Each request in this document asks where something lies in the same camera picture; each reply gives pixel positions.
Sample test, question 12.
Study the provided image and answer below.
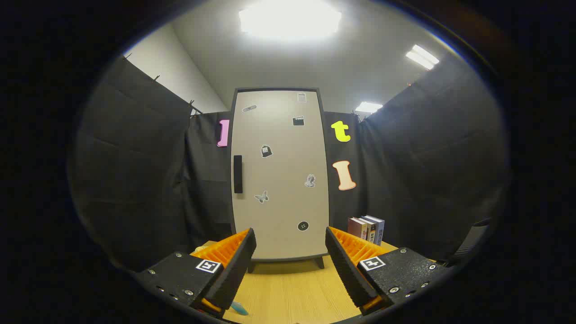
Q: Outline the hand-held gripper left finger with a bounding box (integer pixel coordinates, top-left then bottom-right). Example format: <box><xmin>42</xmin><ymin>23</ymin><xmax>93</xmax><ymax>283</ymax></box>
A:
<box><xmin>135</xmin><ymin>227</ymin><xmax>257</xmax><ymax>318</ymax></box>

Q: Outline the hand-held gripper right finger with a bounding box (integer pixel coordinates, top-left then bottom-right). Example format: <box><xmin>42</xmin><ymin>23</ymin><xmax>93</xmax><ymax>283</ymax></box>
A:
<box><xmin>325</xmin><ymin>226</ymin><xmax>453</xmax><ymax>315</ymax></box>

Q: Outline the black door handle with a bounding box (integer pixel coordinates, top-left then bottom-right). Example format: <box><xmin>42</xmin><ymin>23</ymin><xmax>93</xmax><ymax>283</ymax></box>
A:
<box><xmin>233</xmin><ymin>155</ymin><xmax>243</xmax><ymax>194</ymax></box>

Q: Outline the dark grey cabinet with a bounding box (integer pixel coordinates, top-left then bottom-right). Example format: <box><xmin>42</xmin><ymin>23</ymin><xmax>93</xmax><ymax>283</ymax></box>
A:
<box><xmin>229</xmin><ymin>87</ymin><xmax>331</xmax><ymax>274</ymax></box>

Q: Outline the white cover book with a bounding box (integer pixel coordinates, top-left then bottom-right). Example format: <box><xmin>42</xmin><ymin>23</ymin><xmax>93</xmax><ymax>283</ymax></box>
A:
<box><xmin>360</xmin><ymin>216</ymin><xmax>377</xmax><ymax>244</ymax></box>

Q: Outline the grey blue cover book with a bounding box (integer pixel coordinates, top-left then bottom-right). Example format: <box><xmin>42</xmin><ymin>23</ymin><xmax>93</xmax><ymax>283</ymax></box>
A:
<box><xmin>364</xmin><ymin>215</ymin><xmax>385</xmax><ymax>246</ymax></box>

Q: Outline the black backdrop cloth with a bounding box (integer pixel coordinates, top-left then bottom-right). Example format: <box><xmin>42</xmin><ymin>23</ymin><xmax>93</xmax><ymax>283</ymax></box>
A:
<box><xmin>67</xmin><ymin>56</ymin><xmax>511</xmax><ymax>273</ymax></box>

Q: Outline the large bright ceiling light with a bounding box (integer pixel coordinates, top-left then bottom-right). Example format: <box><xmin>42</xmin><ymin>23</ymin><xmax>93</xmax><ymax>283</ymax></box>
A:
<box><xmin>238</xmin><ymin>0</ymin><xmax>342</xmax><ymax>41</ymax></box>

